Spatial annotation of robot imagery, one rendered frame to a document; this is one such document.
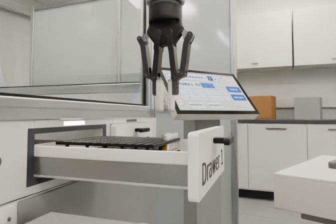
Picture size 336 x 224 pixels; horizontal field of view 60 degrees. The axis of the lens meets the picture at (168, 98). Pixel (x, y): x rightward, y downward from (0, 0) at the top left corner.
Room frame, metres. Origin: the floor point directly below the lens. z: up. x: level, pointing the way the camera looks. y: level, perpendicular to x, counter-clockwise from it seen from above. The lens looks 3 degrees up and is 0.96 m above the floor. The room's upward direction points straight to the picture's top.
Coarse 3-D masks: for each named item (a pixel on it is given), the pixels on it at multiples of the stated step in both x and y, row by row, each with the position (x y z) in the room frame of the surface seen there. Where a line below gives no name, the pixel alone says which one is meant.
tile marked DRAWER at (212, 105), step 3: (207, 102) 1.43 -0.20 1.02; (210, 102) 1.44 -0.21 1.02; (213, 102) 1.45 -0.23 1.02; (216, 102) 1.46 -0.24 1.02; (219, 102) 1.47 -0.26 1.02; (210, 105) 1.42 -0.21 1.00; (213, 105) 1.43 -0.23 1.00; (216, 105) 1.44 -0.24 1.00; (219, 105) 1.45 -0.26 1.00; (222, 105) 1.46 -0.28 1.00; (210, 108) 1.41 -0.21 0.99; (213, 108) 1.42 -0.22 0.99; (216, 108) 1.43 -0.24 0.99; (219, 108) 1.44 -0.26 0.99; (222, 108) 1.45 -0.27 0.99
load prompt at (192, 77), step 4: (188, 76) 1.52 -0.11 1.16; (192, 76) 1.53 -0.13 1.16; (196, 76) 1.55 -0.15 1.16; (200, 76) 1.56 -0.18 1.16; (204, 76) 1.58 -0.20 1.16; (208, 76) 1.59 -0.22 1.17; (212, 76) 1.61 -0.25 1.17; (200, 80) 1.53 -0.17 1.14; (204, 80) 1.55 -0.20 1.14; (208, 80) 1.57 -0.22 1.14; (212, 80) 1.58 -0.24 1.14; (216, 80) 1.60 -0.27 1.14
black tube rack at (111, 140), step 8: (96, 136) 0.76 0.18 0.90; (104, 136) 0.76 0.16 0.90; (112, 136) 0.76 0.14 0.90; (120, 136) 0.76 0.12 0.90; (128, 136) 0.76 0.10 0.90; (64, 144) 0.61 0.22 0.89; (72, 144) 0.60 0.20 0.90; (80, 144) 0.60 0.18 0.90; (88, 144) 0.59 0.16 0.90; (96, 144) 0.59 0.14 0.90; (104, 144) 0.58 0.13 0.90; (112, 144) 0.57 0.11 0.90; (120, 144) 0.57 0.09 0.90; (128, 144) 0.56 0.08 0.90; (136, 144) 0.56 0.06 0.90
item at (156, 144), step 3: (177, 138) 0.70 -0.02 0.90; (159, 141) 0.62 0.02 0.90; (162, 141) 0.62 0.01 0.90; (165, 141) 0.62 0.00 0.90; (168, 141) 0.63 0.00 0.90; (171, 141) 0.65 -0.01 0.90; (174, 141) 0.67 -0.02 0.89; (144, 144) 0.55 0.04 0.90; (147, 144) 0.56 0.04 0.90; (150, 144) 0.56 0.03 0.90; (153, 144) 0.55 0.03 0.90; (156, 144) 0.56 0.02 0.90; (159, 144) 0.58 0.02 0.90; (162, 144) 0.60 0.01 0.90; (144, 147) 0.55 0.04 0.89; (147, 147) 0.55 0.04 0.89; (150, 147) 0.55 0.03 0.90; (153, 147) 0.55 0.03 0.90
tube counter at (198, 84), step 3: (195, 84) 1.49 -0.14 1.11; (198, 84) 1.50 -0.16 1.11; (201, 84) 1.51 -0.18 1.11; (204, 84) 1.52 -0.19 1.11; (207, 84) 1.54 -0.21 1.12; (210, 84) 1.55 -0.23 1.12; (213, 84) 1.56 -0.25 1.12; (216, 84) 1.57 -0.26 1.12; (219, 84) 1.58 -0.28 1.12; (198, 87) 1.48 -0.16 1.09; (201, 87) 1.50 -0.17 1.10; (204, 87) 1.51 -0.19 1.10; (207, 87) 1.52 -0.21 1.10; (210, 87) 1.53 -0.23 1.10; (213, 87) 1.54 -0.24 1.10; (216, 87) 1.55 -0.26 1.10; (219, 87) 1.56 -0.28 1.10; (222, 87) 1.57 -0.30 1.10
